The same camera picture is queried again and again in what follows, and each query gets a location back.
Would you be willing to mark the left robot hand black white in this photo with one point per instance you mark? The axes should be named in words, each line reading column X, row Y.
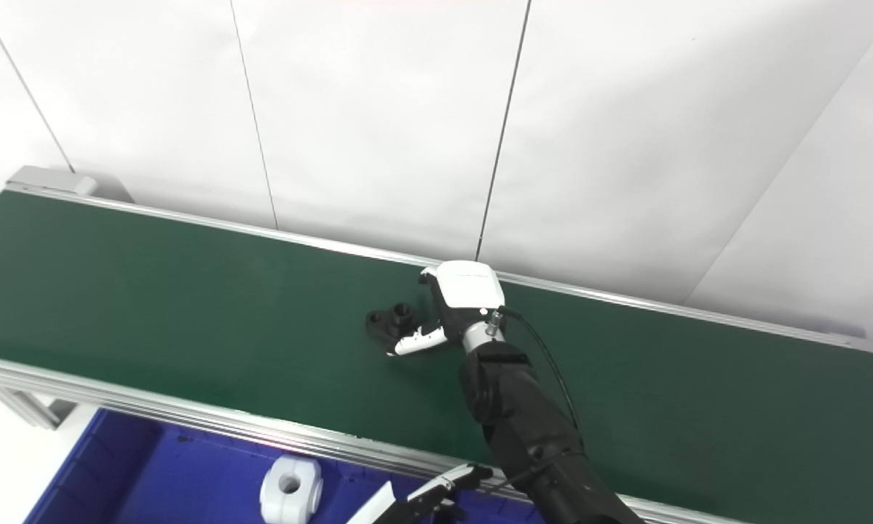
column 421, row 502

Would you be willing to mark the aluminium conveyor leg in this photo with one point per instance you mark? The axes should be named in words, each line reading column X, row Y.
column 32, row 407

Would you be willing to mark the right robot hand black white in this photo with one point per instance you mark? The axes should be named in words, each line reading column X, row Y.
column 469, row 287

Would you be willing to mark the green conveyor belt aluminium frame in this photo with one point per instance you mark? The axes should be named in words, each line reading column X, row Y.
column 188, row 313

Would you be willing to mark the black flange part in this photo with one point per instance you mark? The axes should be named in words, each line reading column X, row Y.
column 389, row 319

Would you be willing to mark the white block part with hole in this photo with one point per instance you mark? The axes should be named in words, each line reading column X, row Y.
column 290, row 495

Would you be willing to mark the blue bin with white parts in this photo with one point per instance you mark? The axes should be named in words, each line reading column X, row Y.
column 152, row 473

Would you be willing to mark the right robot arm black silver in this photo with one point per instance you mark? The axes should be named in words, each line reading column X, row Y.
column 523, row 422

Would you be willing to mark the grey conveyor end housing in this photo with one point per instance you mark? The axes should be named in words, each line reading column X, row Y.
column 50, row 180

